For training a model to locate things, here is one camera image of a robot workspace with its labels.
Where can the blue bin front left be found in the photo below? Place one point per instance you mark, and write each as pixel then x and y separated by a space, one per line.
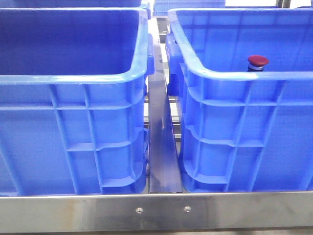
pixel 72 90

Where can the blue bin far left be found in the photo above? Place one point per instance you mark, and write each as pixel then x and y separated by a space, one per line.
pixel 144 4

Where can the blue bin front right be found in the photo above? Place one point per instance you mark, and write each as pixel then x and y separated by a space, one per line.
pixel 243 131

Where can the red push button placed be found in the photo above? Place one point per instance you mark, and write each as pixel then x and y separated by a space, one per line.
pixel 257 63

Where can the steel rail screw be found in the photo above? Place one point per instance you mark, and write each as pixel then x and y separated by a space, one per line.
pixel 139 210
pixel 187 209

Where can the steel rail screw right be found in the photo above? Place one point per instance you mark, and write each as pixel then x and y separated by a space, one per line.
pixel 187 209

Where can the steel rail screw left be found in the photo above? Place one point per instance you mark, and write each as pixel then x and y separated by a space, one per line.
pixel 139 210

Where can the steel shelf front rail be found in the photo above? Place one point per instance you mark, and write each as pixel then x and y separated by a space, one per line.
pixel 161 212

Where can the blue bin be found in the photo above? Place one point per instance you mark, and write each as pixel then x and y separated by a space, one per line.
pixel 243 131
pixel 161 7
pixel 72 90
pixel 144 4

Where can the blue bin behind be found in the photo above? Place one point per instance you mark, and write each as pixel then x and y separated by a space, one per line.
pixel 161 7

